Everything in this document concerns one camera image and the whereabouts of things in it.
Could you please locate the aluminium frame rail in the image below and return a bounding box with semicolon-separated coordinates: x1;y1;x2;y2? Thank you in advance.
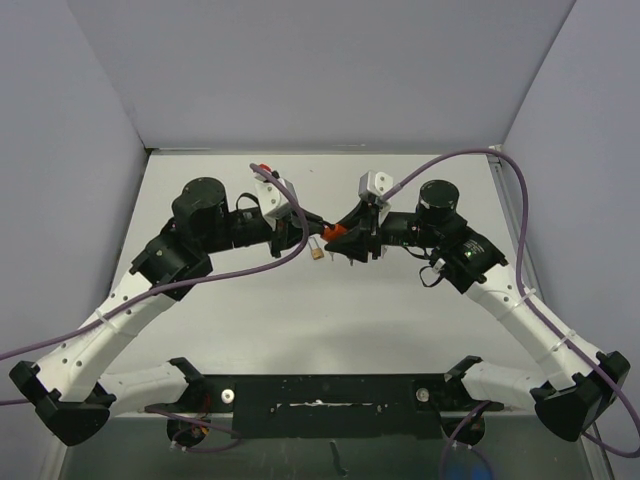
487;144;614;480

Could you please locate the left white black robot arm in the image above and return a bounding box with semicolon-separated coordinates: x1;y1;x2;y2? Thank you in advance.
9;170;310;446

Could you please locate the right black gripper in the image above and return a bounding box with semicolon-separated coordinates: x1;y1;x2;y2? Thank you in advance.
323;197;442;259

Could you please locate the orange black padlock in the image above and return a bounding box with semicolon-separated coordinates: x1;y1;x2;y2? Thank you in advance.
320;224;347;243

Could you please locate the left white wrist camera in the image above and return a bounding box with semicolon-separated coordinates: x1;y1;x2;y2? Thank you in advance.
254;173;293;229

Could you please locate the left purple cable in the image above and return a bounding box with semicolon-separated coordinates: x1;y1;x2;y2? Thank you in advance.
0;162;311;405

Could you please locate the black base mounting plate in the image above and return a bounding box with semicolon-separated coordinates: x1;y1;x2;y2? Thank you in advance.
159;373;479;439

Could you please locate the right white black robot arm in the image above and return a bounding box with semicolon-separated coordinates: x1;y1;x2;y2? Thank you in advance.
322;180;630;441

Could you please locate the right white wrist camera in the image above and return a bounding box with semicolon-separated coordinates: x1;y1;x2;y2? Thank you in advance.
358;170;394;201

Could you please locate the brass padlock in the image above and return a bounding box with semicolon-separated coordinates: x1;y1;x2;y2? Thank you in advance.
308;237;325;261

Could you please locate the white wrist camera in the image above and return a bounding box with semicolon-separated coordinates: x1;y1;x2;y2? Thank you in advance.
358;170;394;201
254;173;293;229

